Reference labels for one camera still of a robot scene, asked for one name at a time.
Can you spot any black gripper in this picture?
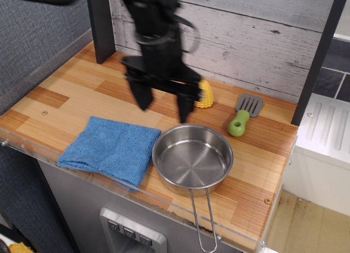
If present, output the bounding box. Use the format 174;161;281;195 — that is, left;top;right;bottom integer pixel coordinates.
122;31;201;123

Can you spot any green handled grey spatula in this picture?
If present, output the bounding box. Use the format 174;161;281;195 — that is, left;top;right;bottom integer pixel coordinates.
227;93;264;137

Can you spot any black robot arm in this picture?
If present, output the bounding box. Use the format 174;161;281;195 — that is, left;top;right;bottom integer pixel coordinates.
122;0;201;123

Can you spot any blue folded cloth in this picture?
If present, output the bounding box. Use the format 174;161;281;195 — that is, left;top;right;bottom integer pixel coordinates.
57;116;161;192

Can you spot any white ridged appliance top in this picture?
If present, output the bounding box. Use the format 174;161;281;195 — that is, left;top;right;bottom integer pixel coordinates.
296;93;349;163

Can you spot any yellow toy corn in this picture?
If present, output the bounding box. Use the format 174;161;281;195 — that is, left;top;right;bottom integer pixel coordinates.
194;80;214;108

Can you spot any grey control panel with buttons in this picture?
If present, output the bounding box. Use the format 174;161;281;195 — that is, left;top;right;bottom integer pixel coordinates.
100;207;168;252

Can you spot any yellow object at bottom left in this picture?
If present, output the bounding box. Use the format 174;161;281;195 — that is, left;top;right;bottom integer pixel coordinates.
8;243;34;253

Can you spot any steel pan with wire handle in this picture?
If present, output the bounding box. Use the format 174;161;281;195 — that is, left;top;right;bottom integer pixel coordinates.
152;124;234;252

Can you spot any dark left upright post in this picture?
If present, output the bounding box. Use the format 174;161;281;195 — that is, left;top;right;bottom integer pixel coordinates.
87;0;115;64

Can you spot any dark upright post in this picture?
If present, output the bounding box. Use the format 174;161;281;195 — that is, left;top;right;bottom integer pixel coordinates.
87;0;115;64
291;0;347;126

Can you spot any dark right upright post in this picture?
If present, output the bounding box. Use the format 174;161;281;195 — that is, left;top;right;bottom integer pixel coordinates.
291;0;347;126

